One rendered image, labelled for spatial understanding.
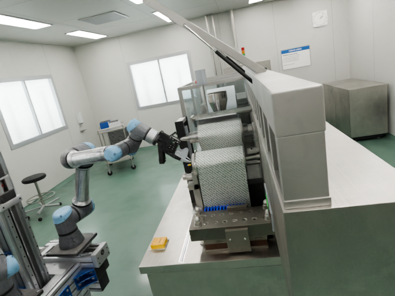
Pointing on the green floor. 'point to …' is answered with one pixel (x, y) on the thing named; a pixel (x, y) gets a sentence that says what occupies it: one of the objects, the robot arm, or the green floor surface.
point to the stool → (39, 192)
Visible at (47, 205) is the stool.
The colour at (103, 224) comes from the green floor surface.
